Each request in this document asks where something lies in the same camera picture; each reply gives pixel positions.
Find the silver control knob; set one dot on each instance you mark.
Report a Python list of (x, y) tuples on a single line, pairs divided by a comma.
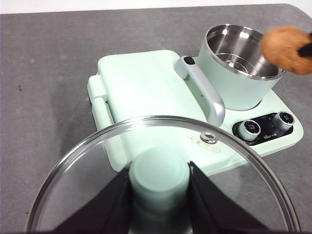
[(284, 120), (250, 129)]

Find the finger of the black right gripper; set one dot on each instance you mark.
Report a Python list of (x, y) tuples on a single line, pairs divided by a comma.
[(310, 35), (306, 50)]

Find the glass lid with green knob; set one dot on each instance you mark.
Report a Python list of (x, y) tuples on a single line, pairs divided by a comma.
[(156, 170)]

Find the mint green breakfast maker base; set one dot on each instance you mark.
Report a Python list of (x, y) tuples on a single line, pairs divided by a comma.
[(273, 147)]

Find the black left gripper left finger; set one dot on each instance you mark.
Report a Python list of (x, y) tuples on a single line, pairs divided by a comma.
[(104, 209)]

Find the brown potato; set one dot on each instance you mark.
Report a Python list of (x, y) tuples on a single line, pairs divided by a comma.
[(280, 48)]

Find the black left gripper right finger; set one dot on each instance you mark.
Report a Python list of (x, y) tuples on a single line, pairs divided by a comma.
[(219, 209)]

